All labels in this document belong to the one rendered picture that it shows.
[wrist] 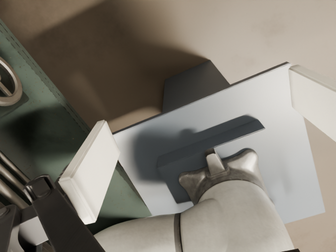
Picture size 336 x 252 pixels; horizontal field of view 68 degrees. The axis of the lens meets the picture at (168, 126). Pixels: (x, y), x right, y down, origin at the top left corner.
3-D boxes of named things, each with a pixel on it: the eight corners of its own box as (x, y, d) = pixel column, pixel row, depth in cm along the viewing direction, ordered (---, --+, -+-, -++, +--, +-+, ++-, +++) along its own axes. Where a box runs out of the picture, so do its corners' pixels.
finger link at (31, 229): (65, 244, 11) (6, 257, 11) (96, 175, 16) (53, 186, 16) (48, 220, 10) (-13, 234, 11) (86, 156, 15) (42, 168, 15)
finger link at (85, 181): (96, 223, 13) (83, 226, 13) (121, 152, 19) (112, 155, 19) (70, 177, 12) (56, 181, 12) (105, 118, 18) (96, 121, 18)
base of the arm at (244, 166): (249, 131, 52) (257, 144, 47) (274, 206, 60) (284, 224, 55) (169, 161, 55) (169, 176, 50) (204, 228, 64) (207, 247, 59)
